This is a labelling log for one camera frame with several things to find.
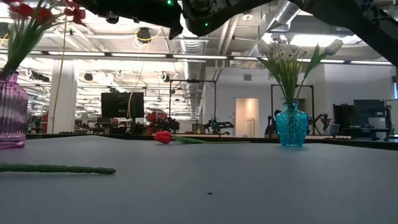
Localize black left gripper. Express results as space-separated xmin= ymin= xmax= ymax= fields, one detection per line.
xmin=74 ymin=0 xmax=185 ymax=40

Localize white square pillar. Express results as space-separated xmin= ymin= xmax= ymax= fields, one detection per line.
xmin=47 ymin=60 xmax=78 ymax=133

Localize red flower bunch green stems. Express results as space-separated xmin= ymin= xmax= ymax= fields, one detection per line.
xmin=0 ymin=0 xmax=88 ymax=75
xmin=0 ymin=163 xmax=117 ymax=175

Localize blue textured glass vase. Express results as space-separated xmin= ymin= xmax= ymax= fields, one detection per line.
xmin=275 ymin=101 xmax=310 ymax=147

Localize slanted silver ceiling duct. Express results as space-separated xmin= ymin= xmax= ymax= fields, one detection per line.
xmin=257 ymin=0 xmax=301 ymax=32

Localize red artificial tulip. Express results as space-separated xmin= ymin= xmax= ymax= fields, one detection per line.
xmin=153 ymin=131 xmax=251 ymax=145

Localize black gantry frame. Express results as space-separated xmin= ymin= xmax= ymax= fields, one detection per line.
xmin=169 ymin=79 xmax=218 ymax=127
xmin=270 ymin=83 xmax=315 ymax=138

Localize dark workstation desk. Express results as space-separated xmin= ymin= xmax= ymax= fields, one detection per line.
xmin=341 ymin=126 xmax=393 ymax=141

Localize red bulky background object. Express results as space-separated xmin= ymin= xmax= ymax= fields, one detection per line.
xmin=146 ymin=111 xmax=170 ymax=125

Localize white flower bunch green stems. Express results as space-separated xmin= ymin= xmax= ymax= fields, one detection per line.
xmin=273 ymin=35 xmax=309 ymax=103
xmin=257 ymin=32 xmax=296 ymax=103

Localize wide ribbed silver duct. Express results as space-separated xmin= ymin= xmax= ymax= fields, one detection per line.
xmin=178 ymin=30 xmax=210 ymax=121

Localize blue-grey table mat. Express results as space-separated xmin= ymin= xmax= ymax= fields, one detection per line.
xmin=0 ymin=135 xmax=398 ymax=224

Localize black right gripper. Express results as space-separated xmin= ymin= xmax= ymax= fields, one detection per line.
xmin=182 ymin=0 xmax=274 ymax=37

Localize black ceiling dome device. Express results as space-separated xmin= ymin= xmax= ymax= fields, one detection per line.
xmin=136 ymin=27 xmax=152 ymax=44

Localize yellow hanging cable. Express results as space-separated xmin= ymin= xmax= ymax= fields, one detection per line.
xmin=126 ymin=40 xmax=147 ymax=131
xmin=51 ymin=15 xmax=68 ymax=130

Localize dark desk monitor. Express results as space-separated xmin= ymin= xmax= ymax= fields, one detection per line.
xmin=353 ymin=99 xmax=386 ymax=128

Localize purple ribbed glass vase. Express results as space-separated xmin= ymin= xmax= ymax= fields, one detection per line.
xmin=0 ymin=70 xmax=30 ymax=150

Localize black monitor screen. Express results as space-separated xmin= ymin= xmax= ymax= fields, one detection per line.
xmin=101 ymin=92 xmax=146 ymax=119

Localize pale bluish white tulip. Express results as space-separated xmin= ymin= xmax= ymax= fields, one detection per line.
xmin=294 ymin=39 xmax=345 ymax=102

